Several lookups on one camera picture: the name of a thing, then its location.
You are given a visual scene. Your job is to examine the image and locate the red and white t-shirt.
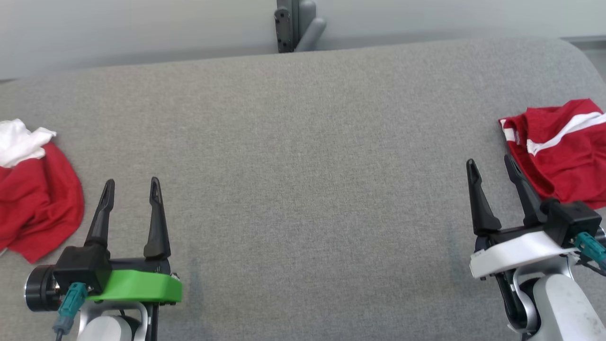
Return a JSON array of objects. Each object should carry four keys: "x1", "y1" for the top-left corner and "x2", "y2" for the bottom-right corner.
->
[{"x1": 0, "y1": 118, "x2": 86, "y2": 264}]

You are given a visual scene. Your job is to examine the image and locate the teal right camera connector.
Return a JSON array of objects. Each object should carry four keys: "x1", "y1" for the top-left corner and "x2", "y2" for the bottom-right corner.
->
[{"x1": 572, "y1": 232, "x2": 606, "y2": 268}]

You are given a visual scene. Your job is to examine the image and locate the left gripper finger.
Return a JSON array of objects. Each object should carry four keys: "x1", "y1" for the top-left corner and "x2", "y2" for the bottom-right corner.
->
[
  {"x1": 85, "y1": 179, "x2": 116, "y2": 248},
  {"x1": 143, "y1": 177, "x2": 171, "y2": 260}
]

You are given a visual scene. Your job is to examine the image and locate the dark grey hinge plate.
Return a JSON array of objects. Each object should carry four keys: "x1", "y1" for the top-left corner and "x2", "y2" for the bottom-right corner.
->
[{"x1": 275, "y1": 7, "x2": 293, "y2": 54}]

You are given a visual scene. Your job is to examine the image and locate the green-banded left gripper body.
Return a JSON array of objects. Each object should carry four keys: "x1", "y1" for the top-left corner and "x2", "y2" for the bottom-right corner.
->
[{"x1": 25, "y1": 257, "x2": 183, "y2": 312}]

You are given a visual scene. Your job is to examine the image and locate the grey fabric sofa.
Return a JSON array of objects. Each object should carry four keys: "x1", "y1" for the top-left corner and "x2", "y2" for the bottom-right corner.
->
[{"x1": 0, "y1": 38, "x2": 606, "y2": 341}]

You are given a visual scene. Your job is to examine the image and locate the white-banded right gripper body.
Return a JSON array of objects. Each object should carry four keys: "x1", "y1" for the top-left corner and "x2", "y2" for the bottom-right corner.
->
[{"x1": 470, "y1": 226, "x2": 576, "y2": 280}]

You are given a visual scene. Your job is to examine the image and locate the red shorts with white stripes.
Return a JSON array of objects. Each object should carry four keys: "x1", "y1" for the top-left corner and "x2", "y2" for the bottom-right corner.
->
[{"x1": 499, "y1": 99, "x2": 606, "y2": 210}]

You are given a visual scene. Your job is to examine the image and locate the teal camera connector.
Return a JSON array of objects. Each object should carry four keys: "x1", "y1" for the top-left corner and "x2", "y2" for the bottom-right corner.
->
[
  {"x1": 53, "y1": 283, "x2": 88, "y2": 334},
  {"x1": 572, "y1": 232, "x2": 606, "y2": 268}
]

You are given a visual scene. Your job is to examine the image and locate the teal left camera connector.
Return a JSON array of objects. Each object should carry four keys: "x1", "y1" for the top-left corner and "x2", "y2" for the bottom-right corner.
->
[{"x1": 53, "y1": 283, "x2": 88, "y2": 334}]

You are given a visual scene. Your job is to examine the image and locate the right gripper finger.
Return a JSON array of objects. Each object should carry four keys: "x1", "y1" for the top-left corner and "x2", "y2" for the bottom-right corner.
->
[
  {"x1": 466, "y1": 159, "x2": 501, "y2": 235},
  {"x1": 504, "y1": 154, "x2": 545, "y2": 227}
]

